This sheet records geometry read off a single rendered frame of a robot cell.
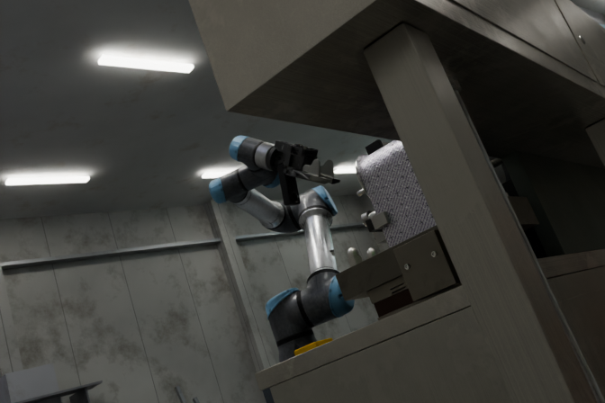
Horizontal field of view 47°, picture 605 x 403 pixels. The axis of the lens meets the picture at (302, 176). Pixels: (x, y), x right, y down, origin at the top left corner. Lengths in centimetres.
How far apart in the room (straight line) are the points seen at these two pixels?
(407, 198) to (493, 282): 93
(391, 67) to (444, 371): 70
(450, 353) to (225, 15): 76
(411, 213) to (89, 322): 1037
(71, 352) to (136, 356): 108
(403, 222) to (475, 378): 47
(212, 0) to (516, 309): 50
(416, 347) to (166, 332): 1108
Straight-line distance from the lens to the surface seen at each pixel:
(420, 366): 136
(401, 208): 164
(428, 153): 75
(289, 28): 79
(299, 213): 234
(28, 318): 1145
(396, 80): 78
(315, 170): 180
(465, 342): 131
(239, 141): 198
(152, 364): 1206
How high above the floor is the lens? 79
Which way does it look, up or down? 18 degrees up
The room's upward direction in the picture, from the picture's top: 20 degrees counter-clockwise
